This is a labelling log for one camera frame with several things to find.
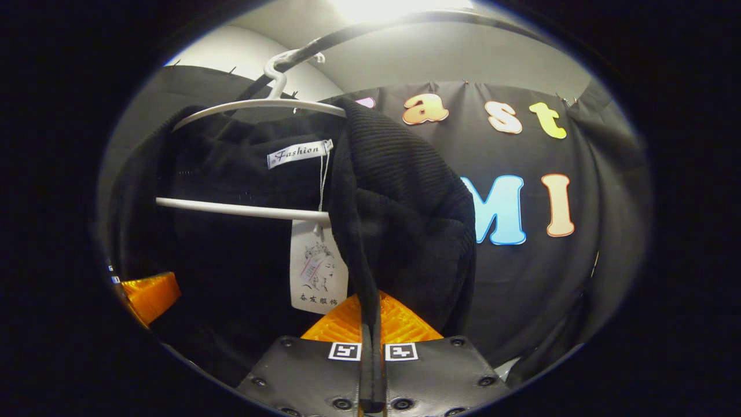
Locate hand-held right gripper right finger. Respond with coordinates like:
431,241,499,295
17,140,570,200
380,290,512,417

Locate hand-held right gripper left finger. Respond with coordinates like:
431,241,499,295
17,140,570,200
237,293,364,417

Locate black knit cardigan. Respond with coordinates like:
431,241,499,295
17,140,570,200
107,97,479,413

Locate white plastic clothes hanger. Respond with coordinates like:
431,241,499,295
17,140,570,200
155,49,349,224

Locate black metal clothes rack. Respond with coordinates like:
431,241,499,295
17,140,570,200
232,7,557,104

